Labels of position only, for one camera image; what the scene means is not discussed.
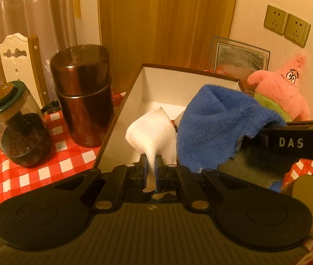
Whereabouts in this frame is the white sock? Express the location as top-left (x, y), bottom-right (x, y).
top-left (125, 107), bottom-right (177, 192)

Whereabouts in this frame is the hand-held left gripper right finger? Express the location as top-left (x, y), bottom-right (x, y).
top-left (155, 155), bottom-right (252, 212)

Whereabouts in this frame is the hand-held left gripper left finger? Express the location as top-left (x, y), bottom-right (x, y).
top-left (54, 154), bottom-right (149, 214)

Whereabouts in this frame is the white wooden chair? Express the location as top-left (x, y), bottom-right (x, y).
top-left (0, 32), bottom-right (49, 108)

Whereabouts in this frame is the framed picture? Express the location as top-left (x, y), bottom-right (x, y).
top-left (209, 36), bottom-right (271, 75)

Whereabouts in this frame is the gold wall socket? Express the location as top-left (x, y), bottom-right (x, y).
top-left (264, 5), bottom-right (288, 36)
top-left (284, 13), bottom-right (311, 47)

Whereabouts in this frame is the glass jar with dark lid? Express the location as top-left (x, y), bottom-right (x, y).
top-left (0, 81), bottom-right (53, 167)

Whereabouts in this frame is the red checkered tablecloth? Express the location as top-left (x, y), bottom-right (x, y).
top-left (0, 91), bottom-right (313, 252)

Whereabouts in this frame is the blue and grey fluffy cloth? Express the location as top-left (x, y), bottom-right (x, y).
top-left (177, 84), bottom-right (287, 192)

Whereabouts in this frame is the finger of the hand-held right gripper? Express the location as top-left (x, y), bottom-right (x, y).
top-left (241, 128), bottom-right (270, 155)

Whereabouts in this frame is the pink starfish plush toy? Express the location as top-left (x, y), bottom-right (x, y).
top-left (247, 54), bottom-right (311, 122)

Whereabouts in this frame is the wooden door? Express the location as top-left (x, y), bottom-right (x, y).
top-left (98, 0), bottom-right (240, 94)

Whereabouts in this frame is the brown cardboard box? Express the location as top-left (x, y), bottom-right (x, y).
top-left (92, 63), bottom-right (248, 188)

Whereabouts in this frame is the brown metal canister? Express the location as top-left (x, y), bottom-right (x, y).
top-left (50, 44), bottom-right (115, 148)

